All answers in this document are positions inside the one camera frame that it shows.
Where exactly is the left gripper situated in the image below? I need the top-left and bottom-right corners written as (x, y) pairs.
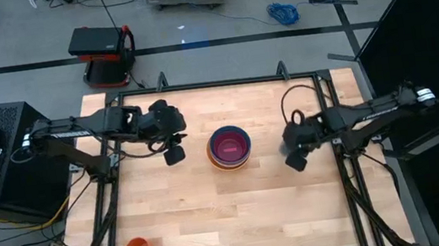
top-left (135, 95), bottom-right (192, 170)

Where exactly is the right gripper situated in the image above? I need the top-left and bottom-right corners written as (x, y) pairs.
top-left (278, 110), bottom-right (325, 174)

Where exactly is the orange bowl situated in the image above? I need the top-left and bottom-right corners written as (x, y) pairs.
top-left (204, 133), bottom-right (257, 174)

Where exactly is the pink bowl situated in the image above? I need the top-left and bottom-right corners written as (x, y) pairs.
top-left (209, 126), bottom-right (252, 166)

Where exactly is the teal bowl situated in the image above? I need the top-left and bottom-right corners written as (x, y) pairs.
top-left (206, 122), bottom-right (255, 170)

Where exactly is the black and red cart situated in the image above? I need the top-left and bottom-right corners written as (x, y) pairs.
top-left (64, 19), bottom-right (142, 94)

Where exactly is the black computer tower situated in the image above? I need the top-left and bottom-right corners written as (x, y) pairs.
top-left (0, 94), bottom-right (79, 227)

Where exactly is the black metal floor bar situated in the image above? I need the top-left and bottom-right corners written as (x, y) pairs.
top-left (307, 0), bottom-right (360, 13)

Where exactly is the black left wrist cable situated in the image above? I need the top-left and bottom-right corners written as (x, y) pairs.
top-left (115, 137), bottom-right (168, 163)

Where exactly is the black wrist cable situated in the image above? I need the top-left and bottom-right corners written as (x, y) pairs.
top-left (115, 137), bottom-right (168, 163)
top-left (277, 79), bottom-right (335, 128)

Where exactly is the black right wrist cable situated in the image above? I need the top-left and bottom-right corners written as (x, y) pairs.
top-left (277, 79), bottom-right (335, 128)

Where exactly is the black metal table frame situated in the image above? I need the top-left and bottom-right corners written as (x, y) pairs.
top-left (38, 41), bottom-right (418, 246)

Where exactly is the yellow cable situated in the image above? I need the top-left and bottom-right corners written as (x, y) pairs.
top-left (0, 195), bottom-right (75, 237)

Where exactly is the blue cable coil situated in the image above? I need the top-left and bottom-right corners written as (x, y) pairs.
top-left (265, 0), bottom-right (302, 29)

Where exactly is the black hanging cable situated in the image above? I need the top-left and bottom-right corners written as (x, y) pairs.
top-left (94, 0), bottom-right (124, 34)

